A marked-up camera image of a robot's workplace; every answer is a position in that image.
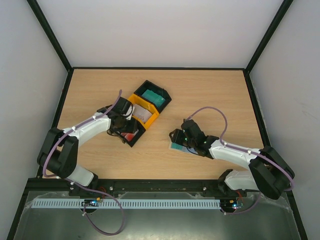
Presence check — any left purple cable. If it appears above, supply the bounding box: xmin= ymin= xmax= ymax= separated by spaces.
xmin=42 ymin=89 xmax=126 ymax=236

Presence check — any green card stack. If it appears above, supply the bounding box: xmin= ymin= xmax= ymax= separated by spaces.
xmin=141 ymin=89 xmax=166 ymax=108

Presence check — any black aluminium frame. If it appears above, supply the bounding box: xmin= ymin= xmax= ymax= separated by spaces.
xmin=7 ymin=0 xmax=308 ymax=240

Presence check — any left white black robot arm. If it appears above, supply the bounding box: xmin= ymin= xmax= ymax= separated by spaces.
xmin=37 ymin=97 xmax=138 ymax=187

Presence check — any black bin with green cards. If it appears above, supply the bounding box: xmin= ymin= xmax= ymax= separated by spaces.
xmin=134 ymin=80 xmax=172 ymax=113

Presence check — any yellow bin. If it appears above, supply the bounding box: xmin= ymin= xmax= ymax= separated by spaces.
xmin=128 ymin=94 xmax=160 ymax=130

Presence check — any green VIP credit card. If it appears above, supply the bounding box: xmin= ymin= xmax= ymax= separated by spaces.
xmin=170 ymin=142 xmax=183 ymax=151

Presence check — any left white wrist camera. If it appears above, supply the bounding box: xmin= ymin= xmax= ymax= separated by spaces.
xmin=124 ymin=103 xmax=135 ymax=121

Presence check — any beige card holder wallet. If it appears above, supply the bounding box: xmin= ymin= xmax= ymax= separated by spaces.
xmin=169 ymin=141 xmax=198 ymax=156

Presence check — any purple cable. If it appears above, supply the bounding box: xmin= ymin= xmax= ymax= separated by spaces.
xmin=186 ymin=106 xmax=296 ymax=216
xmin=42 ymin=89 xmax=126 ymax=236

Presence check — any black bin with red cards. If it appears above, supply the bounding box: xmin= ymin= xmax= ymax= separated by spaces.
xmin=117 ymin=118 xmax=146 ymax=148

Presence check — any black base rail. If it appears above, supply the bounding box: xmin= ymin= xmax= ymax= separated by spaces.
xmin=26 ymin=177 xmax=291 ymax=198

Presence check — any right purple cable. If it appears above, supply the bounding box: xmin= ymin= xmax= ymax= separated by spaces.
xmin=186 ymin=106 xmax=296 ymax=216

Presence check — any red patterned card stack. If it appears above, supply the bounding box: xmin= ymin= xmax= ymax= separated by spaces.
xmin=121 ymin=130 xmax=139 ymax=142

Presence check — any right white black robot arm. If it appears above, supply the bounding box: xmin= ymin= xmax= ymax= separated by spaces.
xmin=169 ymin=119 xmax=295 ymax=200

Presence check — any light blue slotted cable duct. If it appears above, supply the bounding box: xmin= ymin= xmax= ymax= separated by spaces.
xmin=31 ymin=198 xmax=221 ymax=210

